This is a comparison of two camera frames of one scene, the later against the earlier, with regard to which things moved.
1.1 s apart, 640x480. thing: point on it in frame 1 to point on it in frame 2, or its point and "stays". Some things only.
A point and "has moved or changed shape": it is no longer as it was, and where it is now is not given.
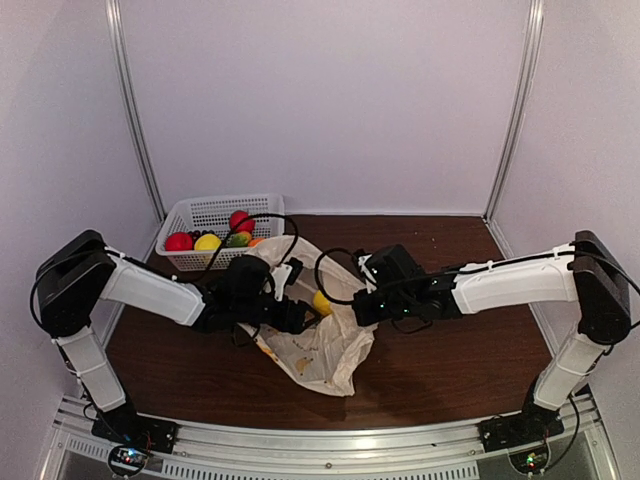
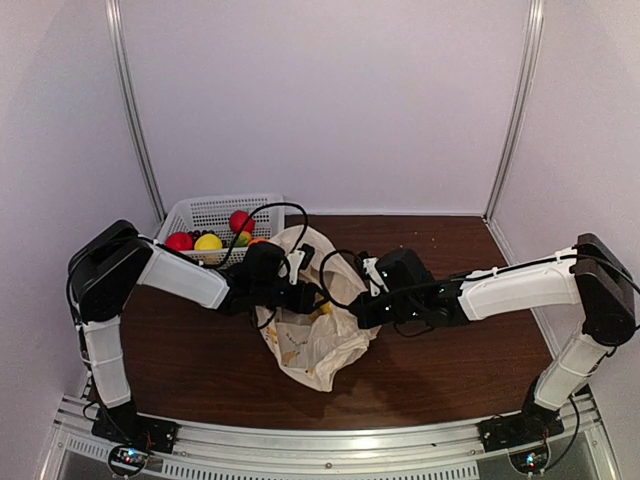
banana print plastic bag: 334,352 has moved or changed shape
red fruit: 179,241 stays
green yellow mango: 240,239 stays
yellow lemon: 207,242 stays
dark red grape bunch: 195,234 stays
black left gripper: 296,308 to 302,302
